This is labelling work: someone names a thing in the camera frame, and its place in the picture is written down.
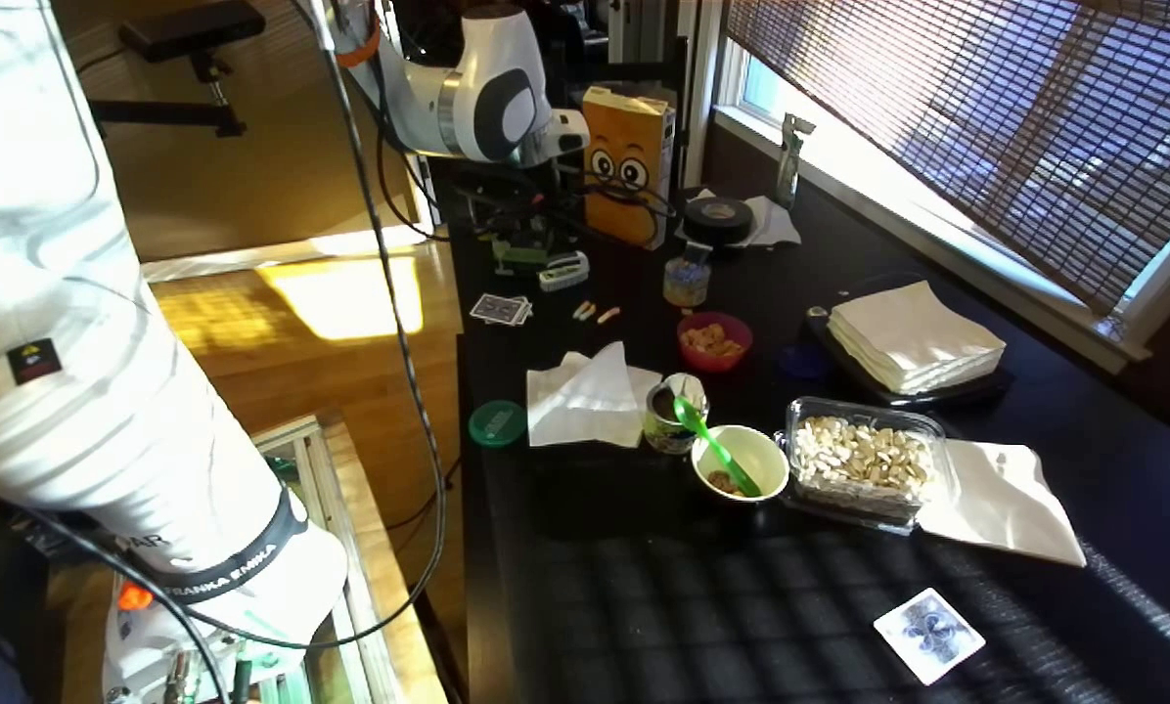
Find green plastic spoon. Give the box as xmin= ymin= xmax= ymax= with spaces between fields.
xmin=669 ymin=394 xmax=768 ymax=501

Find dark blue lid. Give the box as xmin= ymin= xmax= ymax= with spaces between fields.
xmin=776 ymin=341 xmax=839 ymax=382

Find white window frame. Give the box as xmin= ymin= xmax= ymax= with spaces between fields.
xmin=678 ymin=0 xmax=1170 ymax=382

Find brown window blinds above outlet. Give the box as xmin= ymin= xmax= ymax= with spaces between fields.
xmin=719 ymin=0 xmax=1170 ymax=325

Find long black cable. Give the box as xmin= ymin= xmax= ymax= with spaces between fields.
xmin=147 ymin=0 xmax=469 ymax=656

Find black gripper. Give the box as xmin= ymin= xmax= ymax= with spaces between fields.
xmin=515 ymin=144 xmax=595 ymax=217

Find orange cereal box with face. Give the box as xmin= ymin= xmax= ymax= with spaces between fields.
xmin=580 ymin=79 xmax=679 ymax=255

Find black round tape roll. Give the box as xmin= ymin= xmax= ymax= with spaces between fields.
xmin=679 ymin=192 xmax=756 ymax=252

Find orange strap on arm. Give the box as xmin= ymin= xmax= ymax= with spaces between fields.
xmin=338 ymin=30 xmax=383 ymax=70

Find crumpled white paper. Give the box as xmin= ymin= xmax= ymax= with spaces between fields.
xmin=674 ymin=187 xmax=805 ymax=255

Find small cup of orange snack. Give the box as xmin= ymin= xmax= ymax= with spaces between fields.
xmin=657 ymin=255 xmax=716 ymax=313

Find light wood robot stand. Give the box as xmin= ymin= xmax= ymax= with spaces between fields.
xmin=246 ymin=410 xmax=452 ymax=704

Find clear container of nuts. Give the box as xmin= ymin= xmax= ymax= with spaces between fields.
xmin=776 ymin=393 xmax=957 ymax=541

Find black chair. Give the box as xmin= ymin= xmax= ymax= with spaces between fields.
xmin=85 ymin=0 xmax=275 ymax=143

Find green bottle pack packaging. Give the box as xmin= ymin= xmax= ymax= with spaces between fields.
xmin=460 ymin=169 xmax=563 ymax=278

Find green plastic lid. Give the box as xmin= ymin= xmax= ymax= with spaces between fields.
xmin=460 ymin=394 xmax=532 ymax=454

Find single playing card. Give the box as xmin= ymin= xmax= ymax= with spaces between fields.
xmin=869 ymin=582 xmax=989 ymax=690

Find white folded cloth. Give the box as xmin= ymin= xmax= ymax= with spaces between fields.
xmin=913 ymin=433 xmax=1093 ymax=570

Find red bowl of chips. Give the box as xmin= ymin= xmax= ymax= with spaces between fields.
xmin=674 ymin=309 xmax=758 ymax=381

